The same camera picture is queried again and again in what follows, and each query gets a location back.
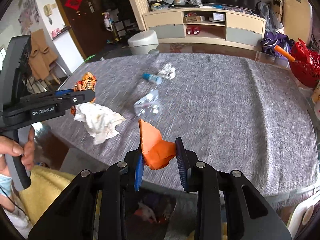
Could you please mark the small blue capped bottle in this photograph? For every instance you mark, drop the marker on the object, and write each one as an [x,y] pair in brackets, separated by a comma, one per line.
[152,78]

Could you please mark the brown coat on chair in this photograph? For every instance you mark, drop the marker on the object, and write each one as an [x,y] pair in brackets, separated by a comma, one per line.
[41,56]

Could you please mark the small clear plastic wrapper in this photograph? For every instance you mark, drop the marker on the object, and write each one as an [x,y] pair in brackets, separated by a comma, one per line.
[148,105]

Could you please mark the orange paper piece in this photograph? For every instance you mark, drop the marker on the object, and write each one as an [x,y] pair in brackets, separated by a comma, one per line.
[157,153]

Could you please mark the beige standing air conditioner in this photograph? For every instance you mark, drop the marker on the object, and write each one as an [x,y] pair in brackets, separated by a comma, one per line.
[297,19]

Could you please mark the white round stool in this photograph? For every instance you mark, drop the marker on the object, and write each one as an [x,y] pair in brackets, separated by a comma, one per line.
[144,43]

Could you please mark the person's left hand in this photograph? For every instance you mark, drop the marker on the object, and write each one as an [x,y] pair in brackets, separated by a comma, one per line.
[12,148]

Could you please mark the beige TV cabinet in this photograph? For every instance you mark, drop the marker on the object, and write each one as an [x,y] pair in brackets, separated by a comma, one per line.
[206,25]

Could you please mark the dark brown door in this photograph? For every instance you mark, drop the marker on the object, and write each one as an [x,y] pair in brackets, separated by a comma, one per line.
[86,21]

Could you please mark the red plastic basket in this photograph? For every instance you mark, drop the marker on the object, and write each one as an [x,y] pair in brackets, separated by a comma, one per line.
[305,67]

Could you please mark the black trash bin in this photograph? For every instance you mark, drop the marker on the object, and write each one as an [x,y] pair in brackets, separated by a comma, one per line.
[147,214]

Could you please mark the purple bag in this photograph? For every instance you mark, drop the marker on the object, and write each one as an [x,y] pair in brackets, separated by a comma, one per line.
[270,40]

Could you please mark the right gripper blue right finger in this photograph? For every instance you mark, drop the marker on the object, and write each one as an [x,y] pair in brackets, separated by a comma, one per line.
[182,162]

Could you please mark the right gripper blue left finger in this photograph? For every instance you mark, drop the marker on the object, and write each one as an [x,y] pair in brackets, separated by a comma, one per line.
[139,169]

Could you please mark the orange snack wrapper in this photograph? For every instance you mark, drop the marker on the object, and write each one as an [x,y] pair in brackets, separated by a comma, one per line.
[88,81]

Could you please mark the small crumpled white tissue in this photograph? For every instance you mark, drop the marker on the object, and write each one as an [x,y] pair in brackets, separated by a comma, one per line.
[168,72]

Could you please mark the grey woven table mat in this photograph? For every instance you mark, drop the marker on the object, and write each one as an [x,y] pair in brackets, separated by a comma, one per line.
[233,112]

